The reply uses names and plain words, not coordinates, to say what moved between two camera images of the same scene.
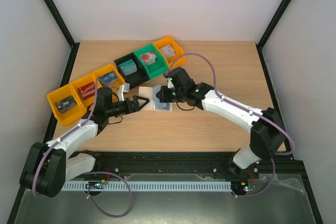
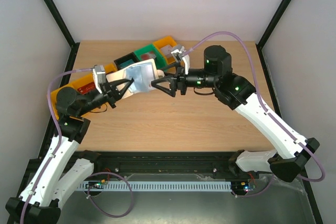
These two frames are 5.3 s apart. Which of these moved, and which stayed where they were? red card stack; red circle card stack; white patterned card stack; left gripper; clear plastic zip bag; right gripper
Moved: clear plastic zip bag; left gripper; right gripper
Stayed: white patterned card stack; red card stack; red circle card stack
